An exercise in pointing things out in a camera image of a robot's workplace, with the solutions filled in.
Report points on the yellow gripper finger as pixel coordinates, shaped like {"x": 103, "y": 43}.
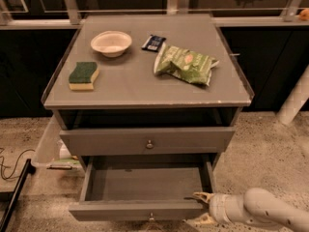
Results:
{"x": 203, "y": 196}
{"x": 204, "y": 219}

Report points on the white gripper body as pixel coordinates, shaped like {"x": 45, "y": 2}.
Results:
{"x": 217, "y": 207}

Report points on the grey drawer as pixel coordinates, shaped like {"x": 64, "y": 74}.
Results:
{"x": 150, "y": 141}
{"x": 154, "y": 187}

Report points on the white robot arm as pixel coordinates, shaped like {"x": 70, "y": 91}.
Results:
{"x": 257, "y": 207}

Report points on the grey drawer cabinet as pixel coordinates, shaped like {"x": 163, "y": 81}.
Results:
{"x": 128, "y": 95}

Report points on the grey top drawer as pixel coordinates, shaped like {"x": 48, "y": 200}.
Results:
{"x": 150, "y": 141}

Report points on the white table leg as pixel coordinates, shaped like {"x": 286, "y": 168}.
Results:
{"x": 295, "y": 101}

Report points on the green chip bag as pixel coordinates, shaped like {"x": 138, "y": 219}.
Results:
{"x": 184, "y": 64}

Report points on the clear plastic bin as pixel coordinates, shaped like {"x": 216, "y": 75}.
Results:
{"x": 51, "y": 152}

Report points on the dark blue snack packet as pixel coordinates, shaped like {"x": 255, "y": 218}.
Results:
{"x": 153, "y": 43}

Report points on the green yellow sponge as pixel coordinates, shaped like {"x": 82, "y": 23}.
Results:
{"x": 83, "y": 76}

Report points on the white paper bowl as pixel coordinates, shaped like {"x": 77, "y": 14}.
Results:
{"x": 111, "y": 44}

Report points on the black metal bar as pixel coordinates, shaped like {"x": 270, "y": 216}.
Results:
{"x": 8, "y": 199}

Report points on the orange fruit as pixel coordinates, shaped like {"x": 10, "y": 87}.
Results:
{"x": 304, "y": 14}

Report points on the metal window rail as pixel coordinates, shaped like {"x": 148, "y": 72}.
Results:
{"x": 42, "y": 14}

